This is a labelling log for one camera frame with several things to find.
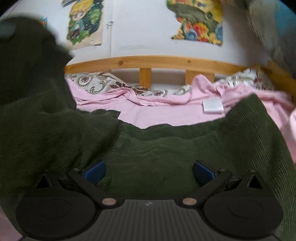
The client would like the pink bed sheet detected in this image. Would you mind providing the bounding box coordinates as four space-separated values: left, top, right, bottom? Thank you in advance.
1 75 295 240

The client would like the colourful flower wall poster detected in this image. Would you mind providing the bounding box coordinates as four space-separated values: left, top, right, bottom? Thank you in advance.
166 0 223 46

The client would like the floral patterned pillow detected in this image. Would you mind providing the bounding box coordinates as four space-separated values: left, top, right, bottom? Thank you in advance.
65 68 275 97

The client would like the white fabric label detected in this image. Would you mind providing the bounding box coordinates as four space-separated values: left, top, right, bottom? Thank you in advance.
203 98 224 113

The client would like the white wall pipe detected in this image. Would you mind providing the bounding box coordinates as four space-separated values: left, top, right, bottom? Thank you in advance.
106 0 115 58

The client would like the anime boy wall poster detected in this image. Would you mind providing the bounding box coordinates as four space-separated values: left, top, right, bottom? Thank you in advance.
66 0 104 50

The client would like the dark green corduroy shirt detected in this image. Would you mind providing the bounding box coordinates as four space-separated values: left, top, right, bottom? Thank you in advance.
1 17 295 240

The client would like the grey hanging cloth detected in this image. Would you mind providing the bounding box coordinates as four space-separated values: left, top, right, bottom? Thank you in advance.
241 1 295 77

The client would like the wooden bed frame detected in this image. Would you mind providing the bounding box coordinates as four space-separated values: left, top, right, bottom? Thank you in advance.
64 56 295 103

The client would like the orange blue wall poster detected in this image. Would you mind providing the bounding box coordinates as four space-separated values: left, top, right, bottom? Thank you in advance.
39 18 48 28

